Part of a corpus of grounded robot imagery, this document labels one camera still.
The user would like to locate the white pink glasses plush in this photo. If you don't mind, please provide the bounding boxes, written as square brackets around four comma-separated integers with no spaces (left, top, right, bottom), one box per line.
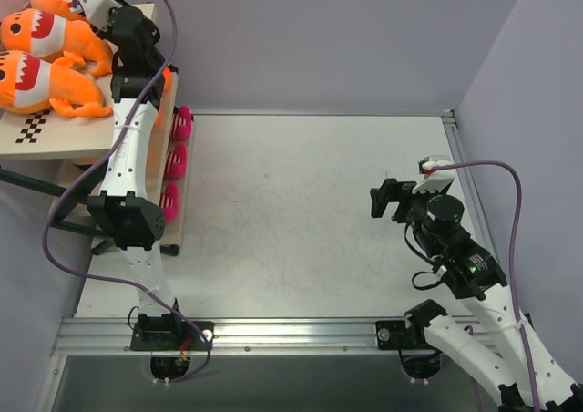
[159,182,180,223]
[164,142,188,180]

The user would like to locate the aluminium table side rail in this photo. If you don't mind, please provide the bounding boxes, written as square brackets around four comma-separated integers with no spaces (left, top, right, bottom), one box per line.
[441,110,500,263]

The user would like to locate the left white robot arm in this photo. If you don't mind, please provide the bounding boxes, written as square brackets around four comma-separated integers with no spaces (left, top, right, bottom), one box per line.
[87,0,184,349]

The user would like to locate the black haired doll plush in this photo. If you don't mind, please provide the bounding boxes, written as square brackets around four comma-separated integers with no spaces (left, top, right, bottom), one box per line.
[70,157,100,166]
[154,108,163,127]
[162,67,172,92]

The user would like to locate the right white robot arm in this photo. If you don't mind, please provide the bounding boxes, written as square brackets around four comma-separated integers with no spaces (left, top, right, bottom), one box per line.
[370,179,582,411]

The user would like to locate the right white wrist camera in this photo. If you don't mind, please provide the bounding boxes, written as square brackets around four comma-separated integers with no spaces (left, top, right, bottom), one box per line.
[412,155,456,194]

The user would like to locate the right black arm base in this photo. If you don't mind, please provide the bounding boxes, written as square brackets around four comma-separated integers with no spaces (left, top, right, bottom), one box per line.
[374,299,447,386]

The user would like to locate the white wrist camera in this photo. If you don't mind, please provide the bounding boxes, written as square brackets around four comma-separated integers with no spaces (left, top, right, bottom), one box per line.
[69,0,122,32]
[412,155,456,194]

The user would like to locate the aluminium mounting rail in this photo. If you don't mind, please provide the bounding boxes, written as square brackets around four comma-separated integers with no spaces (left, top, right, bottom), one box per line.
[51,317,381,356]

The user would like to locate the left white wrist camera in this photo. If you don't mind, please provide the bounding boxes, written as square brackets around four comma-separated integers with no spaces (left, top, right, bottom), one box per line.
[69,0,122,32]

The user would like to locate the white pink plush on shelf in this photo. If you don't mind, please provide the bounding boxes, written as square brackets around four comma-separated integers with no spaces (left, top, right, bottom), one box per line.
[169,105,193,141]

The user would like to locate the cream tiered shelf black frame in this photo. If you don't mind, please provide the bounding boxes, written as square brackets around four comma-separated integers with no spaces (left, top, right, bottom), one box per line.
[1,67,188,256]

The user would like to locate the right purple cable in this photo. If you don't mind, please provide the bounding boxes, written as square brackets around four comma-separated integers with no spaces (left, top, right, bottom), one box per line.
[427,160,543,412]

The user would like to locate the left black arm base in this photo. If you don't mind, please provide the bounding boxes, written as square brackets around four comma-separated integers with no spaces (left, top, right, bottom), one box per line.
[129,314,215,386]

